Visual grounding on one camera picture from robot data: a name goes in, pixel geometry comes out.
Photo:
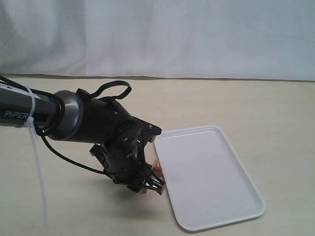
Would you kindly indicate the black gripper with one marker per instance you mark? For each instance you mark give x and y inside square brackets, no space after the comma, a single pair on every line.
[120,150]

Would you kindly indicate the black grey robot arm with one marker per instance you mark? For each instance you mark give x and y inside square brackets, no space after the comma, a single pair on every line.
[65,115]

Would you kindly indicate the white plastic tray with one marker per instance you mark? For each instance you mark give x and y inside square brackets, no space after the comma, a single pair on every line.
[207,184]

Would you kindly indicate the white zip tie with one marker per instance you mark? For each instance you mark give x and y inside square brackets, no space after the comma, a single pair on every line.
[31,128]

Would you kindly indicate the white backdrop cloth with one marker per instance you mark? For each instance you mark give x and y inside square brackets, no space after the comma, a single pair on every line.
[240,39]

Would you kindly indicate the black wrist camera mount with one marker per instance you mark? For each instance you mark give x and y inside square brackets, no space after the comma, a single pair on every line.
[148,130]

